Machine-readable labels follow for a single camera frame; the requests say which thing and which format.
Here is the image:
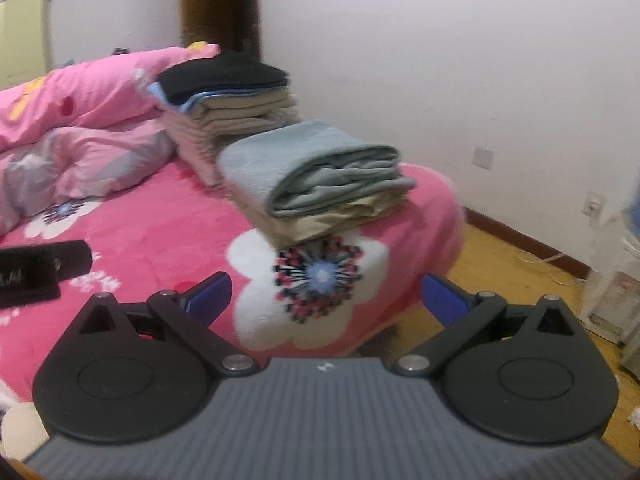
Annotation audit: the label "light blue folded cloth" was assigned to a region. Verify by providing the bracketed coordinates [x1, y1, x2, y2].
[147, 81, 275, 114]

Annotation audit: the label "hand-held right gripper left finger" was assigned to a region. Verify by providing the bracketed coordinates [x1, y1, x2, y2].
[80, 271, 261, 376]

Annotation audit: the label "grey cloth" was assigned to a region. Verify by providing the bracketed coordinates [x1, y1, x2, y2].
[217, 119, 417, 219]

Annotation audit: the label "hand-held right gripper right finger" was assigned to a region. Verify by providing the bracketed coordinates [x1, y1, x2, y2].
[392, 274, 576, 376]

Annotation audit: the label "wooden baseboard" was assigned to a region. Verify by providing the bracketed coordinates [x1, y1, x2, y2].
[462, 206, 592, 281]

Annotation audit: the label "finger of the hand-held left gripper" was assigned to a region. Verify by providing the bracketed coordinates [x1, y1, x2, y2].
[52, 240, 93, 279]

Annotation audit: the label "white water dispenser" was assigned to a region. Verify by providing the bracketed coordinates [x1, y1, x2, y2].
[580, 205, 640, 347]

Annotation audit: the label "large beige folded clothes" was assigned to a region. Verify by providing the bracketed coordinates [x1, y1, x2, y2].
[235, 189, 408, 250]

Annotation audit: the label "black folded cloth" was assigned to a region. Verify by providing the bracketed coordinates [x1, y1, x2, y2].
[157, 51, 290, 107]

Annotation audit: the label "brown wooden door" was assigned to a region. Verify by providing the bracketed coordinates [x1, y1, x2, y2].
[179, 0, 264, 62]

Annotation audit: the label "yellow-green cabinet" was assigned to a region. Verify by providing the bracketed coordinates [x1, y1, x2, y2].
[0, 0, 53, 92]

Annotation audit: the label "pink floral blanket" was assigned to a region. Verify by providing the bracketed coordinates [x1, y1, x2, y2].
[0, 160, 468, 461]

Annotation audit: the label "pink quilt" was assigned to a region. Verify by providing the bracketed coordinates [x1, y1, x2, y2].
[0, 44, 222, 237]

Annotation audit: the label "white floor cable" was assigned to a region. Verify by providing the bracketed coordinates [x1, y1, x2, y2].
[517, 249, 586, 286]

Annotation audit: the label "small beige folded cloth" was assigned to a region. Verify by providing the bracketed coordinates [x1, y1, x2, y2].
[192, 90, 301, 138]

